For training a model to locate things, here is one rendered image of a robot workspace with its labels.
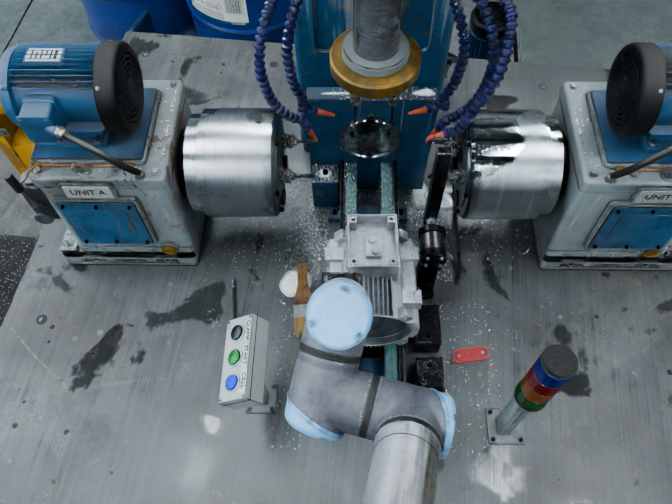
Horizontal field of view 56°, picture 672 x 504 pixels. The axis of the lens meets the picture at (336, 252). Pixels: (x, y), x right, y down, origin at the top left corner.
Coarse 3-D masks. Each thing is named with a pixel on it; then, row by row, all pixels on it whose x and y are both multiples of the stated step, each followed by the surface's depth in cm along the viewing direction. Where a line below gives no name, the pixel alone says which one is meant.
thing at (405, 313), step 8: (336, 232) 132; (344, 232) 131; (400, 232) 130; (336, 240) 131; (344, 240) 131; (400, 240) 131; (400, 312) 122; (408, 312) 122; (408, 320) 123; (400, 344) 134
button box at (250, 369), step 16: (240, 320) 124; (256, 320) 123; (256, 336) 121; (224, 352) 123; (240, 352) 119; (256, 352) 120; (224, 368) 121; (240, 368) 118; (256, 368) 119; (224, 384) 119; (240, 384) 116; (256, 384) 118; (224, 400) 117; (240, 400) 115; (256, 400) 116
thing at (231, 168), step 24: (192, 120) 139; (216, 120) 137; (240, 120) 137; (264, 120) 137; (192, 144) 136; (216, 144) 134; (240, 144) 134; (264, 144) 134; (288, 144) 146; (192, 168) 136; (216, 168) 134; (240, 168) 134; (264, 168) 134; (288, 168) 141; (192, 192) 138; (216, 192) 137; (240, 192) 137; (264, 192) 137; (216, 216) 147; (240, 216) 146; (264, 216) 145
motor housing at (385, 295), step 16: (400, 272) 128; (368, 288) 122; (384, 288) 124; (400, 288) 126; (384, 304) 122; (400, 304) 124; (384, 320) 136; (400, 320) 123; (416, 320) 125; (368, 336) 135; (384, 336) 134; (400, 336) 132
